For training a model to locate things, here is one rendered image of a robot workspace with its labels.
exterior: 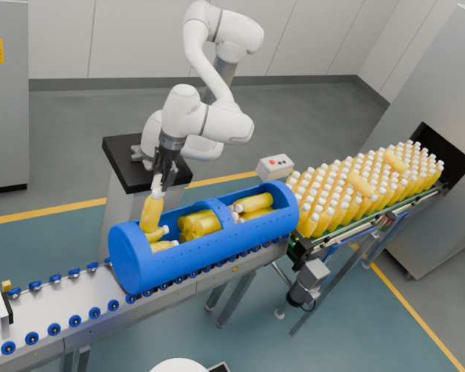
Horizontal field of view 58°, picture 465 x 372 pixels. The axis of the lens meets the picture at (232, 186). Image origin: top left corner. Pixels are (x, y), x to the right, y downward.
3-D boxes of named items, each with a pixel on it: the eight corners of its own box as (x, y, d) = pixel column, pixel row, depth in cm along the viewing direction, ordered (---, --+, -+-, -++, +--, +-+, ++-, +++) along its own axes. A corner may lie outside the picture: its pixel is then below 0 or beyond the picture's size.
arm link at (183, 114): (156, 134, 130) (197, 145, 133) (167, 92, 120) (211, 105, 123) (161, 115, 138) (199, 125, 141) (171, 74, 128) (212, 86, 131)
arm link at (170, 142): (170, 140, 130) (165, 154, 134) (193, 136, 136) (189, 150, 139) (156, 122, 134) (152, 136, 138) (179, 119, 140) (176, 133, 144)
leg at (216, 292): (203, 305, 287) (231, 250, 247) (209, 302, 290) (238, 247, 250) (207, 312, 284) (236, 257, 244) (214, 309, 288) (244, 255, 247)
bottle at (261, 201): (274, 201, 210) (247, 210, 199) (268, 207, 215) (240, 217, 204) (268, 190, 212) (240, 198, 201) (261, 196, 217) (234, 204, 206)
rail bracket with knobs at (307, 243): (287, 249, 224) (295, 237, 217) (297, 245, 228) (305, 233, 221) (299, 263, 219) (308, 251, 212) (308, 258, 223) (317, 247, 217)
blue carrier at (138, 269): (102, 248, 179) (114, 211, 159) (253, 201, 232) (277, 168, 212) (130, 306, 168) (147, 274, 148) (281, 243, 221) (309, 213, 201)
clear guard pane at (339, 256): (297, 294, 260) (333, 247, 229) (369, 255, 308) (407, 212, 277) (297, 295, 260) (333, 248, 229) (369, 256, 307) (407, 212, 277)
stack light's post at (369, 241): (288, 331, 294) (370, 232, 223) (292, 329, 296) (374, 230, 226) (292, 336, 292) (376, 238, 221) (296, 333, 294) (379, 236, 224)
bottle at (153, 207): (157, 222, 170) (167, 190, 158) (155, 235, 165) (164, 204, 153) (140, 218, 169) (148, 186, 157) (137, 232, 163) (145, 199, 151)
